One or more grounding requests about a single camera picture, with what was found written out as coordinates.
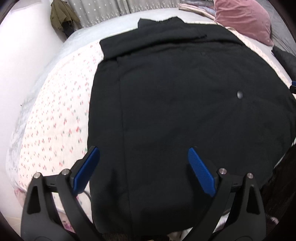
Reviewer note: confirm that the black coat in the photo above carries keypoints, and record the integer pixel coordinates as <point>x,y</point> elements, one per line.
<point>185,104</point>

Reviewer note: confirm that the pink velvet pillow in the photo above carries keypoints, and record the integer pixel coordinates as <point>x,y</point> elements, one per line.
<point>246,17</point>

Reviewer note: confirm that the black folded garment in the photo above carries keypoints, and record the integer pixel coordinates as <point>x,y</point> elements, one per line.
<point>287,60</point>

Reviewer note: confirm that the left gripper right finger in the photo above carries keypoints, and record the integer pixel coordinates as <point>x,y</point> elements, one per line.
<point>236,211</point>

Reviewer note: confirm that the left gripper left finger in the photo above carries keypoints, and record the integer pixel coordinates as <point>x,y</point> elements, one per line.
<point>40,218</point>

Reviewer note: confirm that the grey patterned curtain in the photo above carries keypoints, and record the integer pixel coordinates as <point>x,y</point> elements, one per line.
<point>92,12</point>

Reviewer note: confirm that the floral white bed sheet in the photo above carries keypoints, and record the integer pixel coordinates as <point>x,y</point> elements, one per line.
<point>53,129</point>

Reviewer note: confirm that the olive green hanging jacket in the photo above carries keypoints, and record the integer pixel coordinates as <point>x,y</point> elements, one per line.
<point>63,18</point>

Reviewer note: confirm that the stack of folded blankets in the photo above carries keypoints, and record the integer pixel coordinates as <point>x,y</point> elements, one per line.
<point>204,8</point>

